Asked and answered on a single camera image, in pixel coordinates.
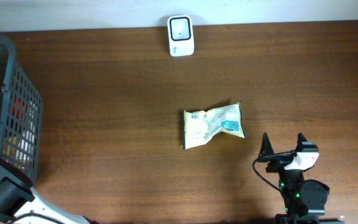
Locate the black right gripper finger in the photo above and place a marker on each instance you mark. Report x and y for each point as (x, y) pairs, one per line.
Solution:
(266, 149)
(301, 139)

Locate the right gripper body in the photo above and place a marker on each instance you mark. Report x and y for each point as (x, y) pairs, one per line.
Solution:
(278, 162)

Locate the cream snack bag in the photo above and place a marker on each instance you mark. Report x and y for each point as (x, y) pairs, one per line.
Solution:
(200, 127)

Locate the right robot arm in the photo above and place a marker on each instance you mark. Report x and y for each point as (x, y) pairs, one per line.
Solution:
(304, 199)

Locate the white barcode scanner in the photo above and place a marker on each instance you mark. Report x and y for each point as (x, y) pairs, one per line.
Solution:
(180, 36)

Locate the dark grey plastic basket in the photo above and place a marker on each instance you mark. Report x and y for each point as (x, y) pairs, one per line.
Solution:
(21, 110)

